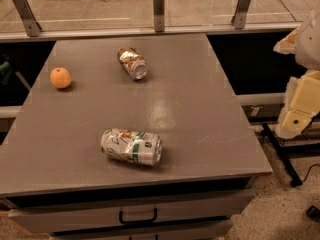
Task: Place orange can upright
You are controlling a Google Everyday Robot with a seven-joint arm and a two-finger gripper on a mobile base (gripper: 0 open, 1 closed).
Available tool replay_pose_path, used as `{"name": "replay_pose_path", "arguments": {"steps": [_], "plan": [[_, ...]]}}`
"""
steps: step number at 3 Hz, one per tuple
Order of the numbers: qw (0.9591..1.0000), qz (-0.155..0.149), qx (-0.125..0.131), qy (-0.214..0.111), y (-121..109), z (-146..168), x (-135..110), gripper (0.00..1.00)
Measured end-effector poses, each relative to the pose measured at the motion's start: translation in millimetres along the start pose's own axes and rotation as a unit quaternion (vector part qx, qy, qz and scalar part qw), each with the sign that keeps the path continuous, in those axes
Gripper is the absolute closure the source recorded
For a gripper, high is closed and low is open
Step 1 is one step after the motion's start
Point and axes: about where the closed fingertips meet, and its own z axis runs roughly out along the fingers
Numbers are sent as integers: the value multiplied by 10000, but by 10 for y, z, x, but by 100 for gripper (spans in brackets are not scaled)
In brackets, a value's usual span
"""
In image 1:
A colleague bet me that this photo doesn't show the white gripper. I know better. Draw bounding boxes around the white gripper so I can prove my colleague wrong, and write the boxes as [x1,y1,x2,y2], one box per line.
[275,70,320,139]

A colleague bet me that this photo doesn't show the orange soda can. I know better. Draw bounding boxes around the orange soda can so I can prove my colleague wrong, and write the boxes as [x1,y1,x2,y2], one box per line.
[117,47,148,80]

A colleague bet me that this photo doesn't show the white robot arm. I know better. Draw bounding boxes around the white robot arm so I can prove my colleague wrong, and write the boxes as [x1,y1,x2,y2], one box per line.
[273,7,320,139]

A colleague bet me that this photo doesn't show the white green soda can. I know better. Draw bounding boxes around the white green soda can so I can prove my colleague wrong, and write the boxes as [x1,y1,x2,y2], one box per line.
[101,128,162,166]

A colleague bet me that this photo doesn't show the black bar on floor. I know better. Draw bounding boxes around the black bar on floor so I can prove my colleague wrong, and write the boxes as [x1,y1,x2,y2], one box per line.
[261,123,302,187]

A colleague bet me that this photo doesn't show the lower grey drawer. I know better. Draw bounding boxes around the lower grey drawer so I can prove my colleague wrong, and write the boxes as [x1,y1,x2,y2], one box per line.
[50,220,232,240]

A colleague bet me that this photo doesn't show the grey drawer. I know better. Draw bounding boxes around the grey drawer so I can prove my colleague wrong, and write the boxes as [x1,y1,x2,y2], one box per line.
[9,189,254,233]
[50,220,232,240]

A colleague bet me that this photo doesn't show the orange fruit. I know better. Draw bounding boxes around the orange fruit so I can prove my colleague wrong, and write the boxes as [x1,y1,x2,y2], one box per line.
[50,67,72,89]

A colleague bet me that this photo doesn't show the upper grey drawer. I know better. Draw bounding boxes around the upper grey drawer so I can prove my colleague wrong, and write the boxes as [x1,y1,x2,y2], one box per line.
[9,189,254,233]

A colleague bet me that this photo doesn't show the green object at left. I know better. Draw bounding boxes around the green object at left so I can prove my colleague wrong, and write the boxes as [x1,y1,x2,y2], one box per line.
[0,62,13,85]

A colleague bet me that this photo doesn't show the black cable on floor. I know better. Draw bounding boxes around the black cable on floor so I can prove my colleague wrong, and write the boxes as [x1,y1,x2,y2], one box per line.
[300,163,320,182]

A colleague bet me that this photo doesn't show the right metal railing bracket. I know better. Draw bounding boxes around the right metal railing bracket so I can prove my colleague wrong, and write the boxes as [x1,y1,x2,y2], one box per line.
[231,0,251,29]

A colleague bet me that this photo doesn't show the metal railing bracket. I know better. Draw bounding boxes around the metal railing bracket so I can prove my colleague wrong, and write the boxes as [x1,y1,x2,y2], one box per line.
[12,0,42,37]
[153,0,165,32]
[231,0,251,29]

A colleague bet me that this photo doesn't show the black lower drawer handle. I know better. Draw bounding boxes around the black lower drawer handle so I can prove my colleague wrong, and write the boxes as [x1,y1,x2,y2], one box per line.
[128,234,159,240]

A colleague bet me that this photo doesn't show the black drawer handle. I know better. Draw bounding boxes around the black drawer handle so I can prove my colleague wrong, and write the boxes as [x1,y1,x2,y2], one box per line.
[128,234,159,240]
[118,208,158,225]

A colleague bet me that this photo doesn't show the middle metal railing bracket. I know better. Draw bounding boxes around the middle metal railing bracket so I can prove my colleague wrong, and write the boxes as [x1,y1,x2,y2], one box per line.
[153,0,165,32]

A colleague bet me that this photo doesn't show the horizontal metal rail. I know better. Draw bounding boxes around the horizontal metal rail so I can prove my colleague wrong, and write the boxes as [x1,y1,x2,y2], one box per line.
[0,22,301,43]

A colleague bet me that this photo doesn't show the black upper drawer handle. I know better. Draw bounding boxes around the black upper drawer handle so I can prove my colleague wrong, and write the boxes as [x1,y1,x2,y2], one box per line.
[118,208,158,225]

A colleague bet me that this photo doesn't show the left metal railing bracket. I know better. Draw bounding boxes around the left metal railing bracket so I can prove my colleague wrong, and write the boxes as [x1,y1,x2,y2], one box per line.
[12,0,42,37]

